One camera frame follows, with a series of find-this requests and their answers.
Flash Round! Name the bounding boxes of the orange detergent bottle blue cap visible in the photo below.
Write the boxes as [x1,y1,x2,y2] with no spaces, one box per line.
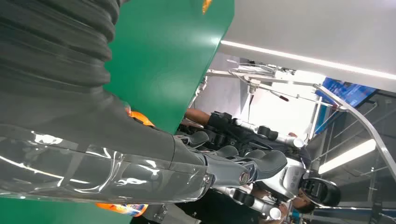
[125,106,156,127]

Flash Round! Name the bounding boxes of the person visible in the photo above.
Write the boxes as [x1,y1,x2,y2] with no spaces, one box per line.
[290,189,316,215]
[185,108,212,127]

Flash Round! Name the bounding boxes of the red handle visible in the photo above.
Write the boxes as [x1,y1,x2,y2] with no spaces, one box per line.
[270,90,290,103]

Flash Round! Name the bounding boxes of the white ceiling light bar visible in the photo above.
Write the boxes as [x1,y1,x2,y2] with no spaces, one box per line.
[318,138,377,175]

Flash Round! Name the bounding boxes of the white wall light strip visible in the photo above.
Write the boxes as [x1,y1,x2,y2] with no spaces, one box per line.
[220,40,396,82]

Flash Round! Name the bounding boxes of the blue wall display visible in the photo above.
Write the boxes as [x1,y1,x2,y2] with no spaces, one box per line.
[315,77,377,108]

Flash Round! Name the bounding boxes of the orange bottle Tide front label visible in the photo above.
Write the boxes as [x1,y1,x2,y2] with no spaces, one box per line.
[96,202,149,217]

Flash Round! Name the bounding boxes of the silver curved gantry beam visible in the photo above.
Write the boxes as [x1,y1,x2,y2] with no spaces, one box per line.
[314,83,396,183]

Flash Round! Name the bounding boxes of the black white humanoid robot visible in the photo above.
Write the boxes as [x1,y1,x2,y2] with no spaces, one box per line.
[176,111,341,222]

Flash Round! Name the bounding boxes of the white metal stand frame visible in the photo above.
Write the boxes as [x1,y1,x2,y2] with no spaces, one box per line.
[205,58,347,112]

